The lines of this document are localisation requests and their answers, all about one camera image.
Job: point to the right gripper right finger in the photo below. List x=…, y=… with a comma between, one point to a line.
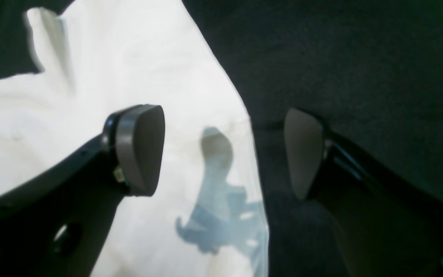
x=383, y=225

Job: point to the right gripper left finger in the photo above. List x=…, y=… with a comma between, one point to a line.
x=56, y=224

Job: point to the white T-shirt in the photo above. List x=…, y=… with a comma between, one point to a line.
x=97, y=57

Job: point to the black table cloth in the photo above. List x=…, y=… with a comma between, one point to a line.
x=371, y=69

